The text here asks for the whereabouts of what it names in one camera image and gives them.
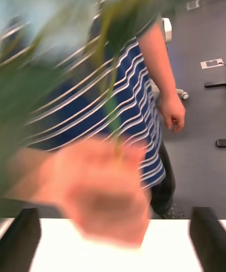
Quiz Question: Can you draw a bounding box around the person's left forearm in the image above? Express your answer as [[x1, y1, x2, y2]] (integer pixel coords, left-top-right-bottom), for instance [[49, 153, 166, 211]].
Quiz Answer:
[[137, 22, 180, 103]]

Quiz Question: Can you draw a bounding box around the person's right hand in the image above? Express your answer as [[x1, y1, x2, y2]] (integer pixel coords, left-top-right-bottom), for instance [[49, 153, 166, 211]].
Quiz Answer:
[[63, 139, 152, 249]]

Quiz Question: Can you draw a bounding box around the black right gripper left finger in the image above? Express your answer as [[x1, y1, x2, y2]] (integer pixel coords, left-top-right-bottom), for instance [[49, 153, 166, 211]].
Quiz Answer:
[[0, 207, 42, 272]]

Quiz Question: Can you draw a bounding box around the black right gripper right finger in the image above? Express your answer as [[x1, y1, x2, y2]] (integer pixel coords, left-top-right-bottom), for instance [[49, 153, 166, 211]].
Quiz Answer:
[[190, 206, 226, 272]]

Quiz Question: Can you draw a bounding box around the person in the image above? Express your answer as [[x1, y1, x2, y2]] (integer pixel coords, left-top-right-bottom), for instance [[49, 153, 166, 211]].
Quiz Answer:
[[23, 15, 177, 219]]

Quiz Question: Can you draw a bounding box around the grey floor socket plate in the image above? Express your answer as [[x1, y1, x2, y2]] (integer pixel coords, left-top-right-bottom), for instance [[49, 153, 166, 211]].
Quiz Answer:
[[200, 58, 224, 70]]

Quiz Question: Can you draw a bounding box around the pale blue flower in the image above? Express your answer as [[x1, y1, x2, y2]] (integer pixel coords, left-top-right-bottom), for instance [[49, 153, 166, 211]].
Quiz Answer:
[[0, 0, 170, 197]]

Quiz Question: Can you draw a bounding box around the person's right forearm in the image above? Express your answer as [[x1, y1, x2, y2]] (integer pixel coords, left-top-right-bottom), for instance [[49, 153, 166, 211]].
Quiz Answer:
[[4, 147, 78, 206]]

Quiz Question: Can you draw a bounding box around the person's left hand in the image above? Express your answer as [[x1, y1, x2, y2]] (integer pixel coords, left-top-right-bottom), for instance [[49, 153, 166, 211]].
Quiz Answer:
[[159, 92, 186, 134]]

